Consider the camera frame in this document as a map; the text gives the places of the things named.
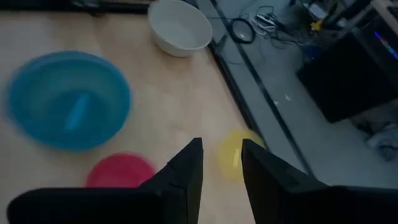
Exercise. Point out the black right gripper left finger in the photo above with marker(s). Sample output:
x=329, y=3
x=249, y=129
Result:
x=174, y=199

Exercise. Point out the crumpled grey cloth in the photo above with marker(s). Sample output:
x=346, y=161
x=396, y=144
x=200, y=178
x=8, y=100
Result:
x=381, y=140

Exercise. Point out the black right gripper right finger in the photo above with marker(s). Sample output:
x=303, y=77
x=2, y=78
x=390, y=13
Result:
x=280, y=193

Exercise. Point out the white bowl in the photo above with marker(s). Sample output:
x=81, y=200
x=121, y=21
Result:
x=178, y=28

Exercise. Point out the white desk frame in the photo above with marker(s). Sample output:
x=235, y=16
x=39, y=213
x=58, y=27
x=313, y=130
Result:
x=370, y=15

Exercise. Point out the white paper scrap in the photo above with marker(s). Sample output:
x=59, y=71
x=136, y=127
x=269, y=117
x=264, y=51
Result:
x=276, y=102
x=287, y=98

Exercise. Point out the small yellow object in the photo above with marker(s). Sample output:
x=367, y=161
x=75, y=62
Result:
x=316, y=25

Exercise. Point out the small yellow bowl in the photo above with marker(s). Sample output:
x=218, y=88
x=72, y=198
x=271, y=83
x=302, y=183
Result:
x=228, y=158

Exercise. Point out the black computer case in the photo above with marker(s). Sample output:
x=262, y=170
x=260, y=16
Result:
x=345, y=81

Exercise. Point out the large blue bowl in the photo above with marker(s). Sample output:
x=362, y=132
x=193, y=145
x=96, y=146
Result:
x=68, y=99

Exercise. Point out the small red bowl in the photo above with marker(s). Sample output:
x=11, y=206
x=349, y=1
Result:
x=119, y=171

